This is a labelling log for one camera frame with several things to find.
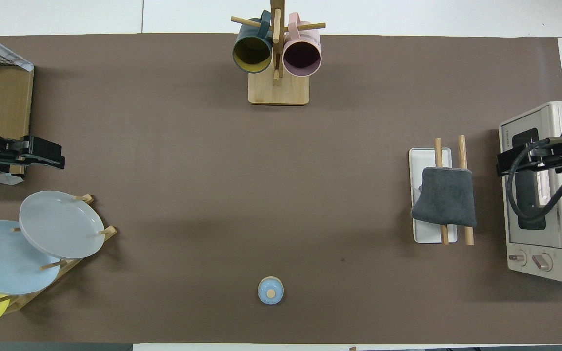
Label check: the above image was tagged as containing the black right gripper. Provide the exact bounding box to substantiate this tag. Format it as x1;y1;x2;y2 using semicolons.
497;144;562;177

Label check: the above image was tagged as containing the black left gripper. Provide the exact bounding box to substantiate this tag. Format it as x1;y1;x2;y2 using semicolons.
0;136;65;171

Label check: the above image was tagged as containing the purple and grey towel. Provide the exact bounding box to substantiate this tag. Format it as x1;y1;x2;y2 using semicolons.
411;167;477;229

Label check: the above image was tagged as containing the wooden plate rack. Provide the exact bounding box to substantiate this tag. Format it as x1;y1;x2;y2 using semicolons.
0;194;117;315

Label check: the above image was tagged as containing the wooden shelf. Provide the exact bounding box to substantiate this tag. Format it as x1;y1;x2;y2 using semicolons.
0;39;34;176

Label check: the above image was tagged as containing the grey plate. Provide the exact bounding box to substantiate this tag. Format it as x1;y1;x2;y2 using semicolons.
19;191;105;259

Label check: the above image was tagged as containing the light blue plate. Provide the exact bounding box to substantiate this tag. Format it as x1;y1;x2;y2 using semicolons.
0;220;60;295

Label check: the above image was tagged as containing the brown table mat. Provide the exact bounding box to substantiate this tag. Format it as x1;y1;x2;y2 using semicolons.
0;33;562;344

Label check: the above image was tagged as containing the dark teal mug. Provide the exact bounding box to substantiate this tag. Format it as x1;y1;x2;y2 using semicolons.
232;11;274;74

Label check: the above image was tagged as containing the pink mug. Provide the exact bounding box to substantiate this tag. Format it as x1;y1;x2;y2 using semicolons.
282;12;321;77

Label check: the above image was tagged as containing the wooden mug tree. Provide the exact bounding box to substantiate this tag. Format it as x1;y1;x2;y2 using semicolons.
231;0;326;105

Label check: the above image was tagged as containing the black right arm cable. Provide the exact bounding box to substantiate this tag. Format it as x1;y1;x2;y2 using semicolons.
505;136;562;225

